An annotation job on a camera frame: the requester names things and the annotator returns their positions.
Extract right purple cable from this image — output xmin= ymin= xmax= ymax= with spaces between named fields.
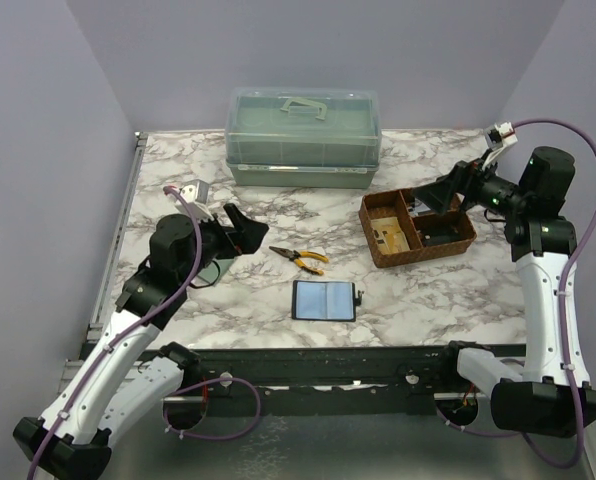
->
xmin=442 ymin=118 xmax=596 ymax=470

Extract purple cable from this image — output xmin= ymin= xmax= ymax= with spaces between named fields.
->
xmin=25 ymin=184 xmax=262 ymax=480
xmin=442 ymin=118 xmax=596 ymax=470

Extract grey credit card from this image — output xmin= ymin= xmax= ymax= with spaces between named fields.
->
xmin=407 ymin=199 xmax=433 ymax=217

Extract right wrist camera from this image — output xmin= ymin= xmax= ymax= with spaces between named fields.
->
xmin=482 ymin=122 xmax=518 ymax=170

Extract yellow black pliers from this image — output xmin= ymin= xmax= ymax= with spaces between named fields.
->
xmin=269 ymin=246 xmax=329 ymax=276

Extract green plastic storage box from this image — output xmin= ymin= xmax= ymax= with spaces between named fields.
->
xmin=225 ymin=87 xmax=382 ymax=189

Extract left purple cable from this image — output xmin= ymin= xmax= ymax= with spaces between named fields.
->
xmin=25 ymin=184 xmax=262 ymax=480

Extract gold card in tray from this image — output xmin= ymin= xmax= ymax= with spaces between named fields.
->
xmin=371 ymin=217 xmax=410 ymax=255

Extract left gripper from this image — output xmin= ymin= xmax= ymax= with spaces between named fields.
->
xmin=180 ymin=203 xmax=268 ymax=285

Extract green snap wallet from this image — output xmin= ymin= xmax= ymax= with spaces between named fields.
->
xmin=194 ymin=259 xmax=235 ymax=285

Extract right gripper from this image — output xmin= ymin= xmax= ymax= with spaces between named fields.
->
xmin=413 ymin=149 xmax=531 ymax=218

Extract black mounting rail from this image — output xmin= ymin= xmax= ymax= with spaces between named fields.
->
xmin=137 ymin=344 xmax=529 ymax=419

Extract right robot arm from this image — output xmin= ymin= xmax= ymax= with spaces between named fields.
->
xmin=413 ymin=146 xmax=596 ymax=438

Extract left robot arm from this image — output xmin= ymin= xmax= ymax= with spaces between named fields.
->
xmin=13 ymin=203 xmax=269 ymax=479

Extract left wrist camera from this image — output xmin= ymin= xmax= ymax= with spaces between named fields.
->
xmin=179 ymin=179 xmax=212 ymax=222

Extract brown wicker tray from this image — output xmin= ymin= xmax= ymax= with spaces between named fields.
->
xmin=359 ymin=188 xmax=477 ymax=269

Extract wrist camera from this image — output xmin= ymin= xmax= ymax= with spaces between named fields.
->
xmin=179 ymin=179 xmax=212 ymax=222
xmin=482 ymin=122 xmax=518 ymax=170

